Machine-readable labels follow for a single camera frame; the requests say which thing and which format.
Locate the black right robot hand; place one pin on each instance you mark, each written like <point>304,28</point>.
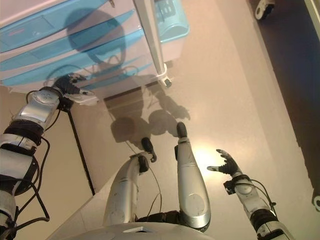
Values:
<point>231,167</point>

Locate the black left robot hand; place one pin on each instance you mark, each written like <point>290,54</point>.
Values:
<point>66,83</point>

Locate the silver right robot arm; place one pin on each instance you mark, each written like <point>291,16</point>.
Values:
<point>252,200</point>

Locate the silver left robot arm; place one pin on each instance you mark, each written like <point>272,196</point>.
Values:
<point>32,112</point>

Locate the silver right robot leg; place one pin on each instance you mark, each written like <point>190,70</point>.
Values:
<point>190,180</point>

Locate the silver robot leg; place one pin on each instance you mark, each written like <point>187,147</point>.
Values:
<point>122,195</point>
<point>190,180</point>

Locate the white medical cart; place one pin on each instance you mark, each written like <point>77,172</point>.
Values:
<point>155,37</point>

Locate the cart caster wheel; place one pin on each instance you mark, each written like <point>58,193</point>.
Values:
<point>167,82</point>

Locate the grey robot torso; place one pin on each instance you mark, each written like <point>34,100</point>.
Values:
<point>150,232</point>

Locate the silver left robot leg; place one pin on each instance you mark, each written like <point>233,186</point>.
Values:
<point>122,195</point>

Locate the white hospital bed frame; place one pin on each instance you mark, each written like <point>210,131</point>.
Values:
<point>313,15</point>

